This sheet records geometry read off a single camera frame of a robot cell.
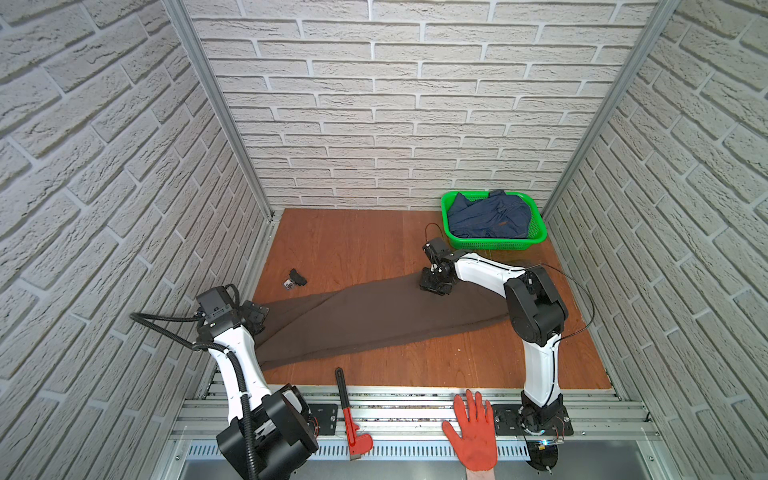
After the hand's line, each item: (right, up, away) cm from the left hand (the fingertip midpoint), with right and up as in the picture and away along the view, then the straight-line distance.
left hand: (254, 317), depth 79 cm
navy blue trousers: (+78, +30, +31) cm, 89 cm away
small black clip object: (+4, +8, +19) cm, 21 cm away
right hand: (+50, +5, +19) cm, 54 cm away
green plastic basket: (+91, +26, +29) cm, 99 cm away
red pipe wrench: (+30, -29, -9) cm, 42 cm away
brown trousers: (+31, -1, +12) cm, 33 cm away
